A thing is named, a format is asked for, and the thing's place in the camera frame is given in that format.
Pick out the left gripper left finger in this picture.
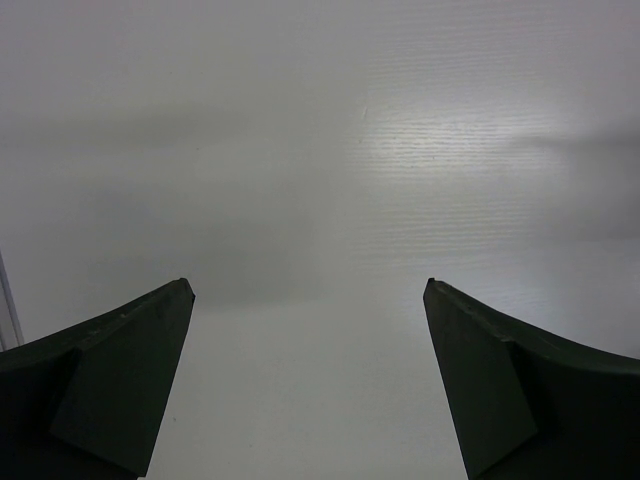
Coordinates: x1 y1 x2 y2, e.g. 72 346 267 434
1 278 195 479

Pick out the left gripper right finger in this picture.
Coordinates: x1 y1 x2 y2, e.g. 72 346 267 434
423 278 639 479

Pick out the aluminium frame rail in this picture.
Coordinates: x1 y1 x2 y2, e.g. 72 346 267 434
0 256 24 352

